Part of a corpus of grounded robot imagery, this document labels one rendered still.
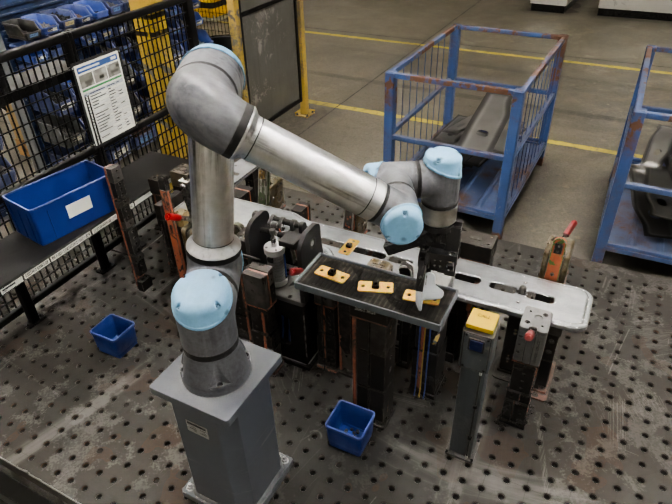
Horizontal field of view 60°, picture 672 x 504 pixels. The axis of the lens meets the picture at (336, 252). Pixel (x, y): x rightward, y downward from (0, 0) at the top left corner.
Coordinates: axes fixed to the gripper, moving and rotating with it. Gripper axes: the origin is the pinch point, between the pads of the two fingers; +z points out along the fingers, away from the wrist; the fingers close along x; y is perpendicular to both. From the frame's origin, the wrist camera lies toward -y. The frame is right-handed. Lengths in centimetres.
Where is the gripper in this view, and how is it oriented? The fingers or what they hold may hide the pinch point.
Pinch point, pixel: (422, 292)
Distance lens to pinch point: 134.6
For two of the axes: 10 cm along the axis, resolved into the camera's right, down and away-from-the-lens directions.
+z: 0.2, 8.2, 5.8
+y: 9.5, 1.6, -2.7
